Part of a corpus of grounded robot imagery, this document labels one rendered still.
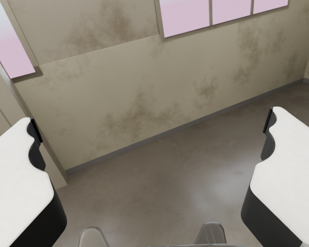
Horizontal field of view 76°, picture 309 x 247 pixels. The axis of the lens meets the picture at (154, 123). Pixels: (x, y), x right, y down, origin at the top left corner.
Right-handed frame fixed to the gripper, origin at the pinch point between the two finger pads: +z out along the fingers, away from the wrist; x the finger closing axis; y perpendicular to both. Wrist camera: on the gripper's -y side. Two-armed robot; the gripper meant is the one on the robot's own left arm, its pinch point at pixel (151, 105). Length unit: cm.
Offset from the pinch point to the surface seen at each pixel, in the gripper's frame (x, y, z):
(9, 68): -127, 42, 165
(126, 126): -37, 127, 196
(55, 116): -105, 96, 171
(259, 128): 133, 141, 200
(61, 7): -77, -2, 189
